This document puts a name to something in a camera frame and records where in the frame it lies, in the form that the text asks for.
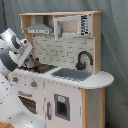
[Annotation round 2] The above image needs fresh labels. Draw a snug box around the stove knob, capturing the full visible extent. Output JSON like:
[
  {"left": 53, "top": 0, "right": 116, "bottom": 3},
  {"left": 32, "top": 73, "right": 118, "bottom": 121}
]
[
  {"left": 31, "top": 81, "right": 37, "bottom": 88},
  {"left": 12, "top": 77, "right": 18, "bottom": 82}
]

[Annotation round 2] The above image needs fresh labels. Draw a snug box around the left stove knob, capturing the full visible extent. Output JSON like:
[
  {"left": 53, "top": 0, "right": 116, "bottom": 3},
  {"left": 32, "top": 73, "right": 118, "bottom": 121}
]
[{"left": 12, "top": 77, "right": 18, "bottom": 82}]

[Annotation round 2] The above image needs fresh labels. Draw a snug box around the small metal pot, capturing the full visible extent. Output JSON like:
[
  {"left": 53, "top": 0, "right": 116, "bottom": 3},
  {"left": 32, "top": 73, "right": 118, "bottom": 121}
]
[{"left": 24, "top": 57, "right": 39, "bottom": 69}]

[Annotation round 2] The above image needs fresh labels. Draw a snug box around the grey toy sink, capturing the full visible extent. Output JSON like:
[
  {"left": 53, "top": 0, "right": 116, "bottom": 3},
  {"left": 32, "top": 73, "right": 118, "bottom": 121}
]
[{"left": 52, "top": 68, "right": 92, "bottom": 81}]

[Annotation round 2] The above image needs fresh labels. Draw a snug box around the toy microwave door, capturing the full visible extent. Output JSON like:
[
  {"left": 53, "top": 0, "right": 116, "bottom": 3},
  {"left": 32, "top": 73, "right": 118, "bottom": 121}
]
[{"left": 54, "top": 14, "right": 91, "bottom": 41}]

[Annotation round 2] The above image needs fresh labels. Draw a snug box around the wooden toy kitchen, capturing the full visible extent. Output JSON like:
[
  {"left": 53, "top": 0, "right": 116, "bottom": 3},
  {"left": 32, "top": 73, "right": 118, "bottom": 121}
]
[{"left": 10, "top": 11, "right": 114, "bottom": 128}]

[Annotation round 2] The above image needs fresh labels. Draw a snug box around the black toy stovetop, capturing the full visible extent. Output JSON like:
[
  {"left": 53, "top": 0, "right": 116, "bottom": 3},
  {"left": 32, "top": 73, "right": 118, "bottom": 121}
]
[{"left": 21, "top": 64, "right": 55, "bottom": 74}]

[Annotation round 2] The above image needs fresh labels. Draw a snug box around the right stove knob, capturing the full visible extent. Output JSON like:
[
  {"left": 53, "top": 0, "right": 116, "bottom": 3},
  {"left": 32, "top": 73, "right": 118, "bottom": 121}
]
[{"left": 31, "top": 81, "right": 37, "bottom": 88}]

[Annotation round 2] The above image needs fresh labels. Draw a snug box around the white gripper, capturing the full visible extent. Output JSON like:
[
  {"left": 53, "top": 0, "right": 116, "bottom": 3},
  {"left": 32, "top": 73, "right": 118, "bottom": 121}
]
[{"left": 16, "top": 39, "right": 32, "bottom": 66}]

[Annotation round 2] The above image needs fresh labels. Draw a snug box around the black toy faucet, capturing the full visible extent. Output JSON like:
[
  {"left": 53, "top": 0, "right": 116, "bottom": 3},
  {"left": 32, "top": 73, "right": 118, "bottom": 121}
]
[{"left": 76, "top": 51, "right": 93, "bottom": 70}]

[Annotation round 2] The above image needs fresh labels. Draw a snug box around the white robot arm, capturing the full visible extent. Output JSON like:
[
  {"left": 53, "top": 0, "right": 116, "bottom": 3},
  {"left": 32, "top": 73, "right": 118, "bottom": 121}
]
[{"left": 0, "top": 28, "right": 47, "bottom": 128}]

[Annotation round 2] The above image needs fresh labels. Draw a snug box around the grey range hood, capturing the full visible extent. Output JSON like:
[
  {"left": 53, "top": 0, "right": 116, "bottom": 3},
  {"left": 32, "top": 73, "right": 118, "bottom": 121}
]
[{"left": 24, "top": 15, "right": 53, "bottom": 35}]

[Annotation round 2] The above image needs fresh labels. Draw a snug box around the grey cupboard door handle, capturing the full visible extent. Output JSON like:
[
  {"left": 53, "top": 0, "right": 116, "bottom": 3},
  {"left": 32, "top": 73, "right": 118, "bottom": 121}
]
[{"left": 47, "top": 102, "right": 51, "bottom": 120}]

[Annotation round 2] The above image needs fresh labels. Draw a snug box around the toy oven door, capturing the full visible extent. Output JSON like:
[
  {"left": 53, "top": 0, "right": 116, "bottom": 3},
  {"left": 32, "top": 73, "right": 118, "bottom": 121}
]
[{"left": 17, "top": 91, "right": 42, "bottom": 115}]

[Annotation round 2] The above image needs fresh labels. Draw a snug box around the grey ice dispenser panel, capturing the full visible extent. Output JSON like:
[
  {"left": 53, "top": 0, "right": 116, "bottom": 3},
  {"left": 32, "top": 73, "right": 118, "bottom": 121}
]
[{"left": 54, "top": 94, "right": 70, "bottom": 120}]

